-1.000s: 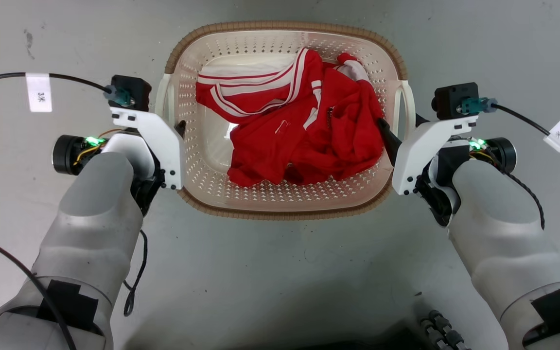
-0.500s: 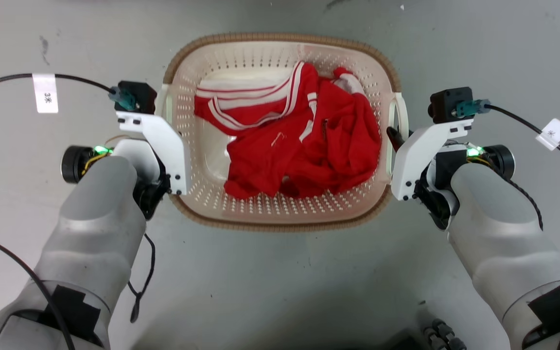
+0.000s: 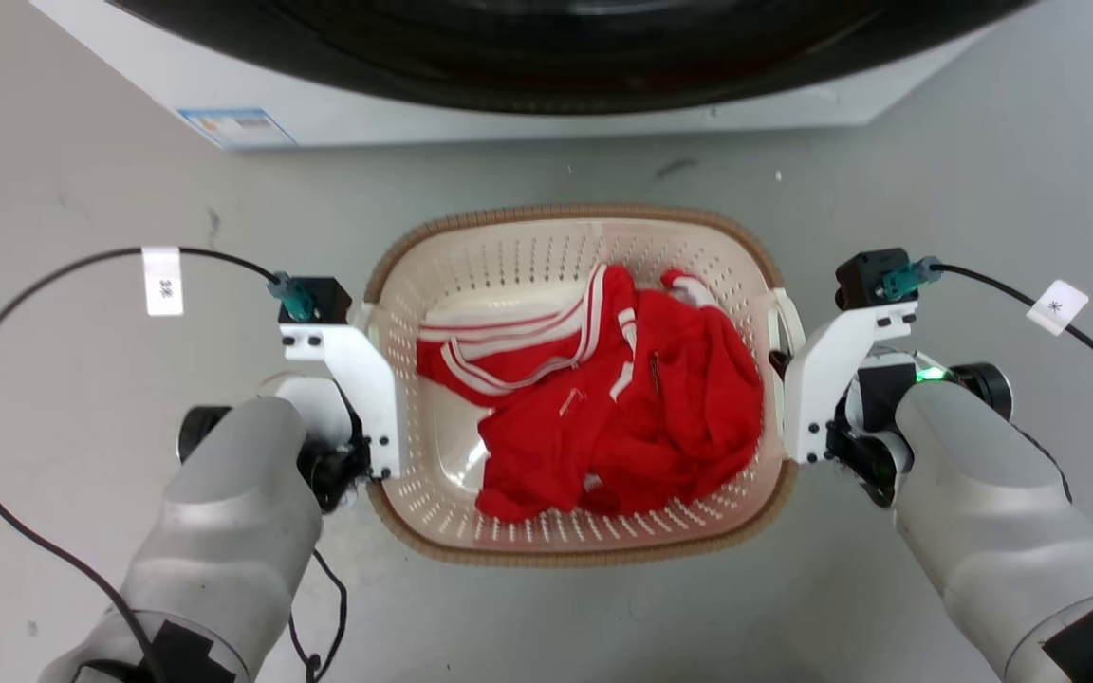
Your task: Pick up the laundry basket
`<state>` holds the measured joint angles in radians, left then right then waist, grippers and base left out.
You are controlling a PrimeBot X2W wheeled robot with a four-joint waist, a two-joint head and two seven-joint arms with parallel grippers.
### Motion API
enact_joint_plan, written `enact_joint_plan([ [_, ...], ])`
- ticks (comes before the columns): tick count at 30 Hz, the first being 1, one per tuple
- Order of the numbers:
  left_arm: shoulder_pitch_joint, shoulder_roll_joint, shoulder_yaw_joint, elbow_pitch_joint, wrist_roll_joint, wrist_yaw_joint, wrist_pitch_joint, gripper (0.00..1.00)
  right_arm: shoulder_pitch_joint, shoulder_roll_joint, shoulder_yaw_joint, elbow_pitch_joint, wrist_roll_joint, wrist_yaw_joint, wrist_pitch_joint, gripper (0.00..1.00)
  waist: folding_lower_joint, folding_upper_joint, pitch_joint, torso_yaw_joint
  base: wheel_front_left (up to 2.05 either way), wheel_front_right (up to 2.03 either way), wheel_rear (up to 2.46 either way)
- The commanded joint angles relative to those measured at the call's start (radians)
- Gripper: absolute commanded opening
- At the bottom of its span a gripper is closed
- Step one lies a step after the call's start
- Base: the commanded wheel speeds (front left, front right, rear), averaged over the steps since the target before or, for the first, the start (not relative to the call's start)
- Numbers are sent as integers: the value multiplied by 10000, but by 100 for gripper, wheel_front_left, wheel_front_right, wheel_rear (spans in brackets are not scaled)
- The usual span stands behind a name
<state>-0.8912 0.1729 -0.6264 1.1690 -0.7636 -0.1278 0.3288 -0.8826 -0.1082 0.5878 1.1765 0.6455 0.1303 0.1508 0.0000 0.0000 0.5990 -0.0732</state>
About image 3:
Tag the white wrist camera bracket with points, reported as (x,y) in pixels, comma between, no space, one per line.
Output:
(357,379)
(822,379)

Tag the white washing machine body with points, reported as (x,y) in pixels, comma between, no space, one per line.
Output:
(527,119)

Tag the red garment white stripes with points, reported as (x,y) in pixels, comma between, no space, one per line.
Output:
(622,408)

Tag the cream laundry basket brown rim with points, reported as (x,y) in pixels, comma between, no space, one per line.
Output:
(509,256)

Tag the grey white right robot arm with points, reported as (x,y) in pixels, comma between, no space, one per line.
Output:
(1002,512)

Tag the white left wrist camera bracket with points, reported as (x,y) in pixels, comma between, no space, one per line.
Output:
(357,379)

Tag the black round washing machine door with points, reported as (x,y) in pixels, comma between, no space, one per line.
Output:
(565,57)

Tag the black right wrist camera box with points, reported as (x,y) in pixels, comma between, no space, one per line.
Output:
(864,277)

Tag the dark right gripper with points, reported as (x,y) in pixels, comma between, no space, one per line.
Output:
(858,455)

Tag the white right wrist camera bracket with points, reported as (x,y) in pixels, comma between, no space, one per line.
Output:
(822,379)

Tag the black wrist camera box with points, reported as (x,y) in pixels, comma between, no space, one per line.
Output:
(324,297)
(864,277)

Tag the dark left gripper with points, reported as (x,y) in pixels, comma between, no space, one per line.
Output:
(336,470)

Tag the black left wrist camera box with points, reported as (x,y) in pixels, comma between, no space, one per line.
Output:
(324,297)

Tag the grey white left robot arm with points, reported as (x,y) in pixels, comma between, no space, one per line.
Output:
(224,531)

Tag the blue white energy label sticker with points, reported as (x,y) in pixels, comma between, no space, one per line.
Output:
(236,126)

